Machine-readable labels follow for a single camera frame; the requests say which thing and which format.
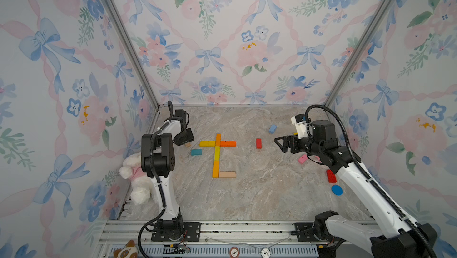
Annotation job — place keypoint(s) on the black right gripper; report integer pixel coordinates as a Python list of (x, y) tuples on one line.
[(293, 139)]

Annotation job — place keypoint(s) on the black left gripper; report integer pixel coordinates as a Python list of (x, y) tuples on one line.
[(190, 137)]

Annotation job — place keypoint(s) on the red long block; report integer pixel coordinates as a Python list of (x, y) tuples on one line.
[(259, 144)]

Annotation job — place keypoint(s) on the lime yellow long block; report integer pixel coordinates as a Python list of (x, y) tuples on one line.
[(217, 154)]

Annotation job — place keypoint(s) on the red-orange long block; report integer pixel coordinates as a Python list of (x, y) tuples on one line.
[(227, 144)]

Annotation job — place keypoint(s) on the golden yellow long block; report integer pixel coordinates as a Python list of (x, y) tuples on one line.
[(216, 169)]

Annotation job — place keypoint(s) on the beige long block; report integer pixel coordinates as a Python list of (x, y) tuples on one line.
[(227, 174)]

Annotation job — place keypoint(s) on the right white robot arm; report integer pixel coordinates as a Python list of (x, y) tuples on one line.
[(320, 132)]

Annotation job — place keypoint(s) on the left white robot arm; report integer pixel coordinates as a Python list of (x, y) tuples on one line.
[(157, 161)]

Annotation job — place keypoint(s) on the teal short block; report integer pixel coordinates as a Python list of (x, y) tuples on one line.
[(196, 152)]

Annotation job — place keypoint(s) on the light blue short block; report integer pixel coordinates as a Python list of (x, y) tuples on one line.
[(272, 129)]

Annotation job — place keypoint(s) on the pink short block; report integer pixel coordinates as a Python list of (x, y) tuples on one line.
[(303, 159)]

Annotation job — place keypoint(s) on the amber orange long block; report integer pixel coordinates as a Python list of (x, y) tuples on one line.
[(218, 140)]

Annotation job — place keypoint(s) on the red toy brick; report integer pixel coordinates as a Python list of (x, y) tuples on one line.
[(331, 177)]

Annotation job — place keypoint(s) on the white plush toy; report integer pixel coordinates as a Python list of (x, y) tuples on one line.
[(142, 186)]

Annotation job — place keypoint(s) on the blue round disc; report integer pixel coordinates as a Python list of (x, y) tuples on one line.
[(337, 190)]

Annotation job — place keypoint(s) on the small plush animal toy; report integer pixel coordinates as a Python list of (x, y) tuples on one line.
[(128, 251)]

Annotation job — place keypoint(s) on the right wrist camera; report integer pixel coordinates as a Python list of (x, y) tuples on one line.
[(303, 126)]

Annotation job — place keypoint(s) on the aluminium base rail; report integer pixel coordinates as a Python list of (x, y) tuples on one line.
[(246, 239)]

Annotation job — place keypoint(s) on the aluminium corner post left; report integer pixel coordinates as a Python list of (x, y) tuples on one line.
[(126, 42)]

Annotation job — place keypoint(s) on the aluminium corner post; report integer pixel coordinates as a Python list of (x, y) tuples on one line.
[(371, 29), (126, 42)]

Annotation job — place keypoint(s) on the aluminium corner post right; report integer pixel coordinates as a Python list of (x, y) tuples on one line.
[(371, 29)]

